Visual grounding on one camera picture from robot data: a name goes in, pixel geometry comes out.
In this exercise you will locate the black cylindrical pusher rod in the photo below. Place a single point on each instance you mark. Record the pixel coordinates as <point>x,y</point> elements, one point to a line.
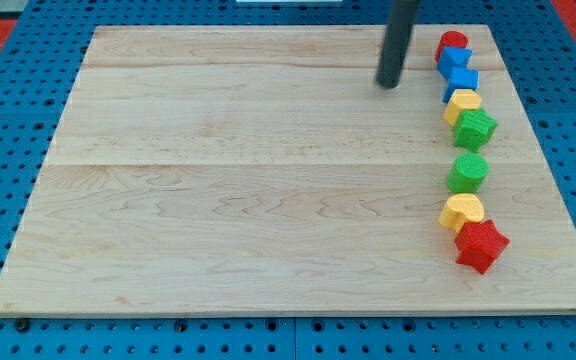
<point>396,39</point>

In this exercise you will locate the green star block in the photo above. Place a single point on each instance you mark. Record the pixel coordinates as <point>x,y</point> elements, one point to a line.
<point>473,129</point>

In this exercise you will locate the yellow heart block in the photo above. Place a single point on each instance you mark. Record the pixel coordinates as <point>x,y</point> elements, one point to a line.
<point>460,209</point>

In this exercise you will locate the red star block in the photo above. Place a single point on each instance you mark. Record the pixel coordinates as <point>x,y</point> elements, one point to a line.
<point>479,245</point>

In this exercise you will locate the red cylinder block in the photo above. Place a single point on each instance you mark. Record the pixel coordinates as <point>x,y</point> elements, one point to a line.
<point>450,38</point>

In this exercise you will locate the blue triangle block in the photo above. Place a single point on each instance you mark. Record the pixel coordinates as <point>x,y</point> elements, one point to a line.
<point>452,58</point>

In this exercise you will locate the blue cube block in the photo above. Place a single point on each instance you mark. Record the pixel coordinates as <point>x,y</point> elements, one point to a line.
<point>460,78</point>

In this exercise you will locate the yellow pentagon block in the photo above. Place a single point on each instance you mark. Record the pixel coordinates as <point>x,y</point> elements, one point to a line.
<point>461,99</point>

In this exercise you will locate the green cylinder block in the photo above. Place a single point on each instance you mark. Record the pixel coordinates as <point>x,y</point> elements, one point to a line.
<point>467,174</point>

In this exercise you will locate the light wooden board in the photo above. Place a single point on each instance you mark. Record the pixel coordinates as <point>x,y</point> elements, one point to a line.
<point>244,171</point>

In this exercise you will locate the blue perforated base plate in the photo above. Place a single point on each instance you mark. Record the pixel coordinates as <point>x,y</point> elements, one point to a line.
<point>38,64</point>

